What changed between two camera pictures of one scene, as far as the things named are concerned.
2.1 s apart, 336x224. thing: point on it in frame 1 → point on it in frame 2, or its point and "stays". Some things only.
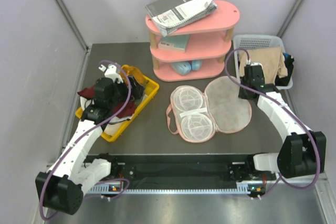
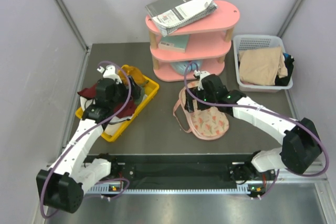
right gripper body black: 243,82 → 202,95
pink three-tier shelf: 194,52 stays
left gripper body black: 121,94 stays
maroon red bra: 129,109 stays
